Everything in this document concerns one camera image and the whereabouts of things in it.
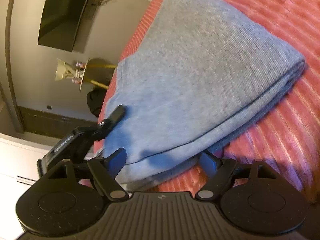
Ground grey sweatpants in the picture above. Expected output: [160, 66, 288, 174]
[103, 0, 305, 191]

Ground dark wooden door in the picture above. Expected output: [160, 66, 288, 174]
[18, 106, 97, 139]

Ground black bag on floor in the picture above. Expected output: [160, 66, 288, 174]
[86, 87, 107, 118]

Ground cream flower bouquet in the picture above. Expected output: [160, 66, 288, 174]
[55, 59, 85, 84]

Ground yellow legged side table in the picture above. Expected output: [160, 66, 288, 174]
[79, 58, 116, 91]

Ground pink ribbed bedspread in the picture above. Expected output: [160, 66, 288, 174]
[93, 0, 320, 205]

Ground wall mounted black television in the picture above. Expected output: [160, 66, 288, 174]
[38, 0, 88, 51]

